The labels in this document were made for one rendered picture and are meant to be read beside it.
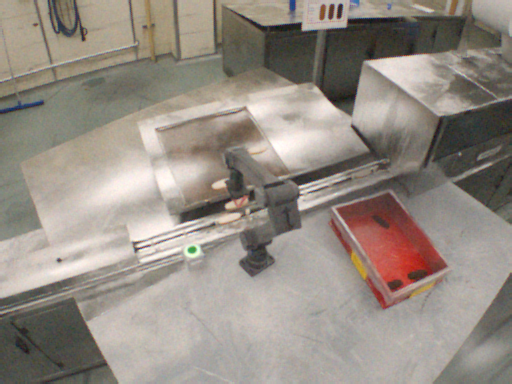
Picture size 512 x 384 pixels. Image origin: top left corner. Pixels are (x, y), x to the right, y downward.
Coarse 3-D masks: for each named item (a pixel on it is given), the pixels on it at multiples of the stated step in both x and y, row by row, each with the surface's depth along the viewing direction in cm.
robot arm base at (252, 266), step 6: (246, 258) 140; (252, 258) 138; (258, 258) 137; (264, 258) 139; (270, 258) 146; (240, 264) 143; (246, 264) 142; (252, 264) 139; (258, 264) 139; (264, 264) 140; (270, 264) 143; (246, 270) 141; (252, 270) 140; (258, 270) 140; (252, 276) 140
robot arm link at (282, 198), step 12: (276, 192) 99; (288, 192) 100; (276, 204) 100; (288, 204) 100; (276, 216) 99; (288, 216) 101; (264, 228) 115; (276, 228) 100; (288, 228) 102; (300, 228) 103; (252, 240) 130; (264, 240) 123
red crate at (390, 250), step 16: (384, 208) 166; (352, 224) 159; (368, 224) 159; (368, 240) 153; (384, 240) 153; (400, 240) 153; (384, 256) 147; (400, 256) 147; (416, 256) 147; (384, 272) 141; (400, 272) 141; (432, 272) 141; (400, 288) 136; (384, 304) 129
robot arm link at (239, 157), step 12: (228, 156) 132; (240, 156) 126; (240, 168) 125; (252, 168) 115; (264, 168) 114; (252, 180) 115; (264, 180) 106; (276, 180) 105; (288, 180) 107; (264, 192) 101; (264, 204) 99
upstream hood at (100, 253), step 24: (72, 240) 136; (96, 240) 137; (120, 240) 137; (0, 264) 125; (24, 264) 126; (48, 264) 127; (72, 264) 128; (96, 264) 129; (120, 264) 132; (0, 288) 117; (24, 288) 119; (48, 288) 123
